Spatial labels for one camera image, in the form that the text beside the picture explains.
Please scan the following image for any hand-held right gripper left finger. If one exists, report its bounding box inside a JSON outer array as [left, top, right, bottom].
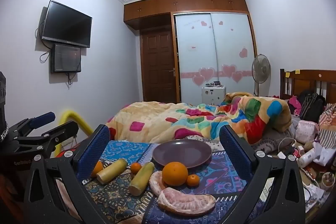
[[29, 124, 116, 224]]

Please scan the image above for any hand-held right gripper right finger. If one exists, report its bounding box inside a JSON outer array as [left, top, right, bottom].
[[219, 124, 306, 224]]

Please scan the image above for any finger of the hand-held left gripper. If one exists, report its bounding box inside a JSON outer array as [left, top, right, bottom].
[[9, 112, 56, 139], [39, 121, 79, 153]]

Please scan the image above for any sugarcane piece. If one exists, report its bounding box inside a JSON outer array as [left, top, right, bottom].
[[96, 158, 128, 184], [129, 161, 155, 196]]

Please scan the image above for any purple plate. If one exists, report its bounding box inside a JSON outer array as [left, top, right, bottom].
[[153, 139, 212, 169]]

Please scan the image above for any large orange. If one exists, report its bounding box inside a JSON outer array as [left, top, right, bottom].
[[162, 161, 188, 186]]

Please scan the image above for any peeled pomelo segment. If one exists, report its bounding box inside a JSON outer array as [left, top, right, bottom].
[[157, 187, 216, 216], [149, 171, 168, 197]]

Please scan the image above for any yellow padded tube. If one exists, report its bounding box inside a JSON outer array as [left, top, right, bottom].
[[54, 109, 93, 159]]

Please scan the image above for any patterned blue cloth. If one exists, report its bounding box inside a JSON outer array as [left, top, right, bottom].
[[56, 139, 265, 224]]

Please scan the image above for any grey printed sheet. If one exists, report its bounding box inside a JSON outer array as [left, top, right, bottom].
[[252, 130, 297, 153]]

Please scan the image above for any white box appliance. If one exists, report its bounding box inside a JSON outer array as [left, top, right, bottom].
[[202, 84, 227, 106]]

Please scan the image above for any colourful patchwork blanket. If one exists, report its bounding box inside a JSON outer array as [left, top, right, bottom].
[[106, 93, 292, 146]]

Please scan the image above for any pink cloth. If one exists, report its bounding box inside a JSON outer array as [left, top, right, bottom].
[[287, 95, 302, 115]]

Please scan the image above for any white bottle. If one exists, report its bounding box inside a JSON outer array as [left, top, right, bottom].
[[298, 148, 315, 168]]

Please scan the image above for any pink bag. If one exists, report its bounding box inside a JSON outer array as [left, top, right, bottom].
[[295, 120, 319, 144]]

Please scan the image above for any standing fan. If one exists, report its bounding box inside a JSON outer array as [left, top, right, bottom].
[[252, 54, 271, 97]]

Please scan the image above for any black backpack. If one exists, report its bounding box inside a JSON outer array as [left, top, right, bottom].
[[299, 90, 326, 123]]

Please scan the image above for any wooden wardrobe with sliding doors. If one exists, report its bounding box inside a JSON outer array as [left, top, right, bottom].
[[123, 0, 258, 104]]

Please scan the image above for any white plastic bag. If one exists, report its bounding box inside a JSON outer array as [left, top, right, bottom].
[[314, 143, 336, 165]]

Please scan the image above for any brown wooden door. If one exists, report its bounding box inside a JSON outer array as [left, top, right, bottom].
[[140, 27, 179, 104]]

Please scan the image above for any wooden bed headboard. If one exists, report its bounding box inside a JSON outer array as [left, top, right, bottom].
[[280, 69, 336, 106]]

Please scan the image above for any striped cloth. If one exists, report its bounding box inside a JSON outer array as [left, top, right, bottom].
[[319, 103, 336, 148]]

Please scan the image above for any small round jar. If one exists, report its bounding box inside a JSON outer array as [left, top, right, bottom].
[[321, 172, 336, 191]]

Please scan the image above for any black monitor cable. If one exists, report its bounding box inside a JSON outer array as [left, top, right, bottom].
[[67, 72, 79, 86]]

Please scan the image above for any white cable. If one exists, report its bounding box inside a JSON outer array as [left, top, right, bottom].
[[278, 137, 297, 153]]

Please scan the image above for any black television cable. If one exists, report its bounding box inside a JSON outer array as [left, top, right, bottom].
[[35, 21, 51, 62]]

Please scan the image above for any black wall television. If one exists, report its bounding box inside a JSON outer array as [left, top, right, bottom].
[[42, 0, 93, 48]]

